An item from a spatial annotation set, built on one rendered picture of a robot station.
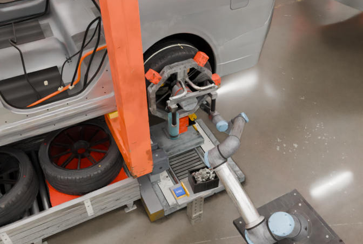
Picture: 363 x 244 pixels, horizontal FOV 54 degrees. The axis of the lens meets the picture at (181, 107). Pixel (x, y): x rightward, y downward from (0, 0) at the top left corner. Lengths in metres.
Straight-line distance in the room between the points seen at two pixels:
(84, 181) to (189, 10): 1.50
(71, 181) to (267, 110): 2.25
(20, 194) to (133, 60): 1.42
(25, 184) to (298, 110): 2.83
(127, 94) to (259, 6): 1.41
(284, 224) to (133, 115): 1.18
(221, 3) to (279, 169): 1.65
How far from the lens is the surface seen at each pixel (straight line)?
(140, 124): 2.36
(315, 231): 2.70
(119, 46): 1.96
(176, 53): 2.76
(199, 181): 2.68
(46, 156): 3.08
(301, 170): 3.61
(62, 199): 3.07
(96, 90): 2.78
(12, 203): 2.93
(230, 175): 2.51
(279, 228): 2.49
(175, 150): 3.37
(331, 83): 4.69
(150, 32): 2.63
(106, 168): 2.89
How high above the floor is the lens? 2.73
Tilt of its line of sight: 43 degrees down
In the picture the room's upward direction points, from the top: straight up
